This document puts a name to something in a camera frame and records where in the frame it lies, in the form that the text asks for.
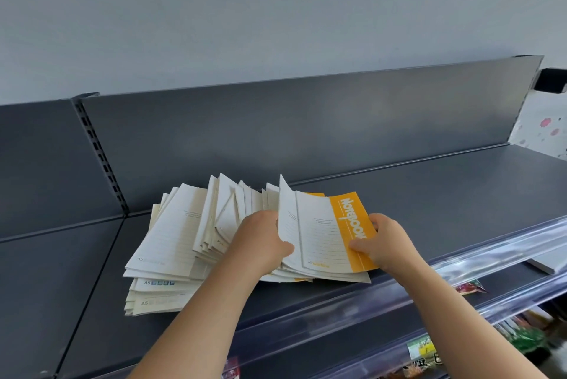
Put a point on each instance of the dark grey back panel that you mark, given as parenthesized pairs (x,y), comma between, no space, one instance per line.
(310,126)
(44,161)

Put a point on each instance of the person's right hand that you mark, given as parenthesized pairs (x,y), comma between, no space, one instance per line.
(394,246)

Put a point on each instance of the white floral patterned panel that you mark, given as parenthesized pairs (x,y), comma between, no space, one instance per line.
(542,126)

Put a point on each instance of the slotted dark metal upright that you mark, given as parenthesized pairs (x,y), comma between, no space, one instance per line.
(99,152)

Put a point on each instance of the black wall adapter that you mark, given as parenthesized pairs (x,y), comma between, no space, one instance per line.
(551,80)

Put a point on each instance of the small orange notebook stack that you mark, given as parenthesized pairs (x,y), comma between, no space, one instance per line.
(319,232)

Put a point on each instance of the yellow green price tag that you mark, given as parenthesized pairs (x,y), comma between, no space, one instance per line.
(421,347)

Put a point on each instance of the pile of white notebooks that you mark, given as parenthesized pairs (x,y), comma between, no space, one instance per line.
(168,237)

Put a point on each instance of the yellow white box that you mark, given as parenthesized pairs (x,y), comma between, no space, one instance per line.
(538,316)

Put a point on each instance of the person's left forearm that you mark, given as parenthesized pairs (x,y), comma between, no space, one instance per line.
(195,334)

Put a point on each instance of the person's left hand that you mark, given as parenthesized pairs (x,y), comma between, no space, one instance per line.
(257,246)

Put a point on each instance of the red green snack packet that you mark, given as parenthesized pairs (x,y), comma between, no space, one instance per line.
(470,288)

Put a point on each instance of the white grey flat book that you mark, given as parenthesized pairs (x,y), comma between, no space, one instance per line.
(551,261)

